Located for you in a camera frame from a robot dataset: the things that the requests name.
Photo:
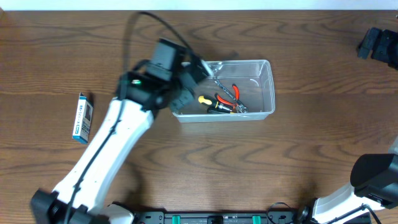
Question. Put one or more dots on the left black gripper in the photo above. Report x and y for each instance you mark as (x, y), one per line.
(189, 88)

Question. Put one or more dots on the yellow black stubby screwdriver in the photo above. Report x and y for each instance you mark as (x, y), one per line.
(213, 103)

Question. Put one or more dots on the silver combination wrench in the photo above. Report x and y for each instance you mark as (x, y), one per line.
(227, 91)

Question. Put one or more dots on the blue white screwdriver set box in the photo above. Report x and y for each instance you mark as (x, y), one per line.
(82, 124)

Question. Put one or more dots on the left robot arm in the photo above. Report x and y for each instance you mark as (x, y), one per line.
(167, 80)

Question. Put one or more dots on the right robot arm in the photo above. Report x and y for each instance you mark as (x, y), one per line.
(373, 179)

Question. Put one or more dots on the clear plastic container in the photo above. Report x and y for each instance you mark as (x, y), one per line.
(254, 80)

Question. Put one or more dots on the black yellow slim screwdriver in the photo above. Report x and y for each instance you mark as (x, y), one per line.
(215, 114)

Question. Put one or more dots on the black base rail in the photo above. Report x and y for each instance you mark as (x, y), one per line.
(281, 217)

